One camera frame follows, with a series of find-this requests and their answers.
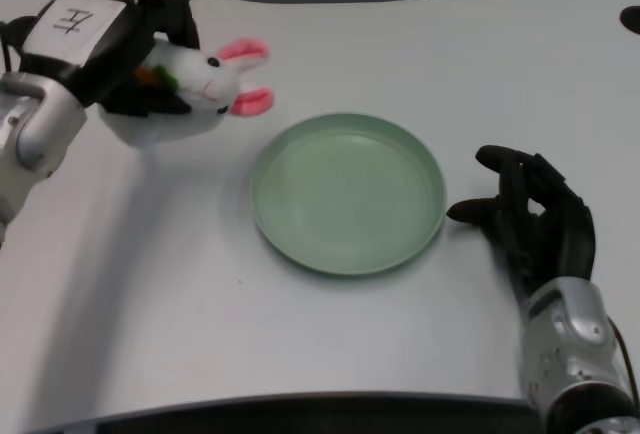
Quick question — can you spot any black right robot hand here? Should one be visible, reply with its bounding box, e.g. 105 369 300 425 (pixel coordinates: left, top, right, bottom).
446 144 596 298

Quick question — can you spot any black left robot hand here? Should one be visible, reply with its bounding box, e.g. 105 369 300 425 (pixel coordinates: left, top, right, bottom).
19 0 202 118

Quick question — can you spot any white plush rabbit doll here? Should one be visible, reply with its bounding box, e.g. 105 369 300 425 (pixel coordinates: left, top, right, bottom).
97 37 276 149

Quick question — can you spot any green round plate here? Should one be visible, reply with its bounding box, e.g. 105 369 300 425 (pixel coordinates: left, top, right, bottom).
249 112 447 278

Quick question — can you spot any dark robot torso edge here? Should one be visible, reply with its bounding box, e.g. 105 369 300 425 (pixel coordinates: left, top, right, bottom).
62 393 546 434

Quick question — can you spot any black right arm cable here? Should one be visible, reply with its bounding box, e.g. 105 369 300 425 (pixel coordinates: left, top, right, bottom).
607 318 637 395

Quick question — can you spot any black round cable grommet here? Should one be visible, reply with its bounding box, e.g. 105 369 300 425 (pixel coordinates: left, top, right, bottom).
619 4 640 36

